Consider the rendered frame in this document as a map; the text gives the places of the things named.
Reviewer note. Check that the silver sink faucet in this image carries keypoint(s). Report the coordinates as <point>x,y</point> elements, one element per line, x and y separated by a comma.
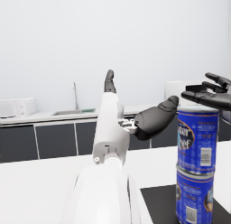
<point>75,95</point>

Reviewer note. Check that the white microwave oven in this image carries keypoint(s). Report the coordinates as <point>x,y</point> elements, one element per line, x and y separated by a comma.
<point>18,107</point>

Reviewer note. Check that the dark grey kitchen cabinets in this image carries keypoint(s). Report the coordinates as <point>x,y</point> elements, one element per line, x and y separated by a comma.
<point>45,140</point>

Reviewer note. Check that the white box appliance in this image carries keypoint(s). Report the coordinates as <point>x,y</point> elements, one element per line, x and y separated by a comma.
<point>180,90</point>

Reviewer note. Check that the blue printed can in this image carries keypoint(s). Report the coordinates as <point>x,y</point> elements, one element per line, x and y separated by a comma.
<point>194,199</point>
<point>197,140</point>

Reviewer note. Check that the dark grey square mat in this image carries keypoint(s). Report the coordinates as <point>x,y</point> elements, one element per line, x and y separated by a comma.
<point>162,203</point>

